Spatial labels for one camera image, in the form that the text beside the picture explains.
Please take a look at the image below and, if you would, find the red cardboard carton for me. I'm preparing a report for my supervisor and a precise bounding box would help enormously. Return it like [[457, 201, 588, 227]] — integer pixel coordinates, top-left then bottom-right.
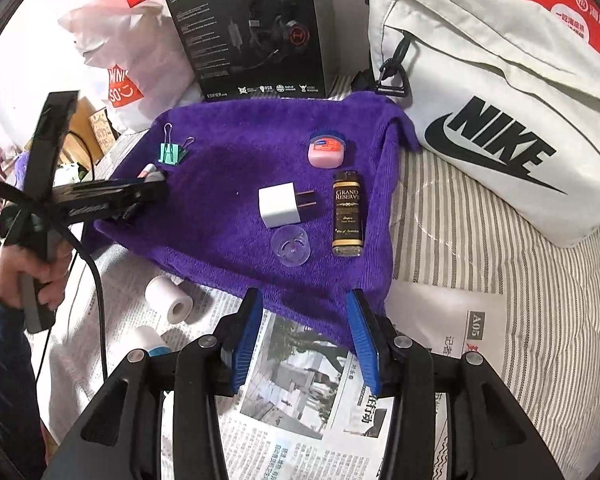
[[500, 0, 600, 66]]

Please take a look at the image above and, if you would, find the small patterned wooden box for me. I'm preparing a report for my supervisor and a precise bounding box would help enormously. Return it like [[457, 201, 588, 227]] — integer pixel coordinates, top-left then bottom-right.
[[91, 107, 118, 153]]

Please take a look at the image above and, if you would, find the white charger plug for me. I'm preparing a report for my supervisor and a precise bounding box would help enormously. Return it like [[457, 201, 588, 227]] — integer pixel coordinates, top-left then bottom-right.
[[258, 185, 317, 230]]

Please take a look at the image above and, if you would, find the purple towel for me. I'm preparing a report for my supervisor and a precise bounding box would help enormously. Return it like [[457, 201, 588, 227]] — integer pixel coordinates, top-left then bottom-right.
[[82, 91, 421, 356]]

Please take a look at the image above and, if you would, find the white bottle blue label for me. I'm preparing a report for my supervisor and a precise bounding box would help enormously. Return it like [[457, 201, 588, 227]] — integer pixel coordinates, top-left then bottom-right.
[[130, 326, 171, 358]]

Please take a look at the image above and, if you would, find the newspaper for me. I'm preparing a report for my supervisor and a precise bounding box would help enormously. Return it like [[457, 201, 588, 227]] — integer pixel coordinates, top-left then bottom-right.
[[87, 255, 508, 480]]

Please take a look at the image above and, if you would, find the pink lip balm tube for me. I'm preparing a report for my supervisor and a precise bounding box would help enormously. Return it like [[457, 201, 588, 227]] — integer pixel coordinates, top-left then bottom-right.
[[137, 162, 167, 183]]

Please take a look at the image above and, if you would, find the white cylindrical container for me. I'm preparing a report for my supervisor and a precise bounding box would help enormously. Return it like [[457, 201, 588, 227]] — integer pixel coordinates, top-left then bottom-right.
[[145, 275, 193, 323]]

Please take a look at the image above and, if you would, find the black headset box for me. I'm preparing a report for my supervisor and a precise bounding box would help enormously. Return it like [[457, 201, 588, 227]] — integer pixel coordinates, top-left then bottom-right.
[[161, 0, 337, 105]]

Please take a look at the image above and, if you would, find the purple plush toy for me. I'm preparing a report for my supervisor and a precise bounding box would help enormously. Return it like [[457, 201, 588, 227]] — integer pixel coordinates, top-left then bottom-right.
[[7, 152, 31, 186]]

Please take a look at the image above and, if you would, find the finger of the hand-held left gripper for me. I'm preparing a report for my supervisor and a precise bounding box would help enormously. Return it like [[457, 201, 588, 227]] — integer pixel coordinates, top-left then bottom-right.
[[112, 177, 170, 222]]

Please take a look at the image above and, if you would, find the person's left forearm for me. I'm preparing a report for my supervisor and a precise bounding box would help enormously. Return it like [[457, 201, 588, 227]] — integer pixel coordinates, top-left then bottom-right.
[[0, 285, 48, 480]]

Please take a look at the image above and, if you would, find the white bag black logo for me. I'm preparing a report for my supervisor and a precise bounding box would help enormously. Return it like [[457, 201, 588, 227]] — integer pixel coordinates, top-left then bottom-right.
[[367, 0, 600, 248]]

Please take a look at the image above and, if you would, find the person's left hand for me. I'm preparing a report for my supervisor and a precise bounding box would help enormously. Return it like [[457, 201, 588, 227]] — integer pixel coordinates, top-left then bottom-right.
[[0, 247, 73, 311]]

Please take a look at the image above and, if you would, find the clear plastic cap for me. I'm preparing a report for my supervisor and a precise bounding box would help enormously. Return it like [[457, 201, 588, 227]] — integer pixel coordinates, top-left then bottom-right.
[[270, 225, 311, 267]]

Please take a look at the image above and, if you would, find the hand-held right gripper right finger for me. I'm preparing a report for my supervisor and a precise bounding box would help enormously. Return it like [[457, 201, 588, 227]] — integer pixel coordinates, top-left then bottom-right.
[[346, 290, 566, 480]]

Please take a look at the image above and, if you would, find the white plastic shopping bag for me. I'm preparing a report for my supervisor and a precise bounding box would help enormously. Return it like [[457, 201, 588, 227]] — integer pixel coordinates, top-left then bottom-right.
[[57, 0, 203, 133]]

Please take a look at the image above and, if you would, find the dark bottle gold label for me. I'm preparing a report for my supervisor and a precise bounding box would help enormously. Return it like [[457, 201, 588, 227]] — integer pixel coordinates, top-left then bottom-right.
[[331, 171, 367, 259]]

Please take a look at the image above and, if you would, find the pink lip balm jar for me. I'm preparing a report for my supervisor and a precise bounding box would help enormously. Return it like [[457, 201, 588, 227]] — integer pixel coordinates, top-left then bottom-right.
[[307, 132, 346, 169]]

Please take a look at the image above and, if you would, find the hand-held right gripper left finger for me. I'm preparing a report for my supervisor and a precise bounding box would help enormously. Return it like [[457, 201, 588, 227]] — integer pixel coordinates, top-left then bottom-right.
[[40, 287, 264, 480]]

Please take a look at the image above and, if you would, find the green binder clip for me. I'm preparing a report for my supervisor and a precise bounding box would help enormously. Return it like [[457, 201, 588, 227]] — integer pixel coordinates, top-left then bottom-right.
[[158, 122, 196, 166]]

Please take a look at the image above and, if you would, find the wooden furniture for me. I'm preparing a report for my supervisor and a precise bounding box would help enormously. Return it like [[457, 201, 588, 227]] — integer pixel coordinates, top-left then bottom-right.
[[60, 97, 106, 171]]

